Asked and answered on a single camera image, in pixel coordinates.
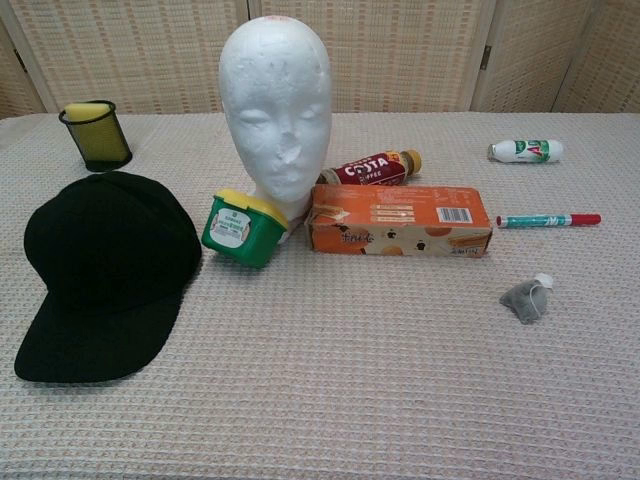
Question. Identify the black baseball cap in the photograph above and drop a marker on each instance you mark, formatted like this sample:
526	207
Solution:
105	260

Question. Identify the white foam mannequin head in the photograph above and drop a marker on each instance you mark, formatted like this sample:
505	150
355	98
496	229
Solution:
276	115

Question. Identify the green tub with yellow lid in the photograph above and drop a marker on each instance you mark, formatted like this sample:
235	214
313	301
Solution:
240	232

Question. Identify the orange biscuit box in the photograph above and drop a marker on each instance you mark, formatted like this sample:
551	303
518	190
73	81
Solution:
400	220

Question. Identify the Costa coffee bottle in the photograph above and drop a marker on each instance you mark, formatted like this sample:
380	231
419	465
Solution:
370	170

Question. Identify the beige woven tablecloth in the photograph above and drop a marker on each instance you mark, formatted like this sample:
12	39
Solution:
320	375

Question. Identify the woven folding screen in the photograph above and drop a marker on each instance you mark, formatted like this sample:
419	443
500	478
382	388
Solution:
400	50

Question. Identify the grey pyramid tea bag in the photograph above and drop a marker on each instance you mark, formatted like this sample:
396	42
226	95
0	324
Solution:
525	300

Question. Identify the white and green drink bottle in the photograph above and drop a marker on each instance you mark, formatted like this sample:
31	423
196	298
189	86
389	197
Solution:
525	150

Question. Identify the red and green marker pen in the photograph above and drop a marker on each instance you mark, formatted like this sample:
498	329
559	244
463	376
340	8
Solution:
547	220

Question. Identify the black mesh pen holder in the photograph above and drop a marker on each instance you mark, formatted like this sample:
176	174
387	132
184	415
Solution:
100	145

